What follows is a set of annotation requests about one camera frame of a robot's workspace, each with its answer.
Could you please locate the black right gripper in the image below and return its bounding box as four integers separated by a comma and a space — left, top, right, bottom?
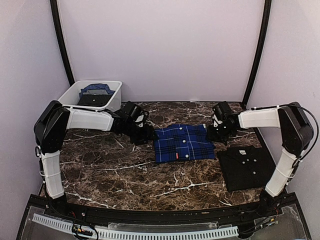
205, 122, 234, 143

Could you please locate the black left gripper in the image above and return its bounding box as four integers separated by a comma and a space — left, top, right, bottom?
124, 120, 159, 145

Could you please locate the black shirt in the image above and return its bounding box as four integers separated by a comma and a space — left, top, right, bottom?
77, 94, 112, 107
217, 145, 275, 192

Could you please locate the blue plaid long sleeve shirt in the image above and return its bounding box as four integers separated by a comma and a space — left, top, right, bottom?
153, 124, 215, 164

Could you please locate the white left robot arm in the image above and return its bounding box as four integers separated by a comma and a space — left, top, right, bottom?
33, 100, 158, 218

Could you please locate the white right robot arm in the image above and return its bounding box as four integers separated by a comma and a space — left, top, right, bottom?
206, 101, 319, 198

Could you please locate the white plastic bin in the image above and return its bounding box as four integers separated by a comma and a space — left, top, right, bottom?
58, 79, 122, 112

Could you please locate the black shirt in bin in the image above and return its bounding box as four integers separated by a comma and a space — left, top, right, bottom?
77, 94, 112, 107

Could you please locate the blue patterned shirt in bin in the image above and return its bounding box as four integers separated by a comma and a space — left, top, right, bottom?
79, 83, 115, 98

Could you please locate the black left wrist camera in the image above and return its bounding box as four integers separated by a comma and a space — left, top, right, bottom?
121, 101, 144, 122

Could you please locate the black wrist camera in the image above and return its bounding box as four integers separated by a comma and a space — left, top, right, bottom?
121, 101, 144, 122
212, 101, 233, 122

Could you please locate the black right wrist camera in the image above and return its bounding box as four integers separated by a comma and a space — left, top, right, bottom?
212, 101, 233, 122

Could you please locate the black front rail base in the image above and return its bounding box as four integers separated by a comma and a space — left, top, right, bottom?
16, 193, 311, 240

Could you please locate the white slotted cable duct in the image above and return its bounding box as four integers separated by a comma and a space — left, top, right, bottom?
31, 213, 239, 240

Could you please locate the black vertical frame post right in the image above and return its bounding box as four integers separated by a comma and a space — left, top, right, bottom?
241, 0, 272, 108

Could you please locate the black vertical frame post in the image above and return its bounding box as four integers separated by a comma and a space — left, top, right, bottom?
49, 0, 75, 87
241, 0, 272, 108

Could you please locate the black vertical frame post left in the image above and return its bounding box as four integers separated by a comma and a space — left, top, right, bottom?
49, 0, 75, 87

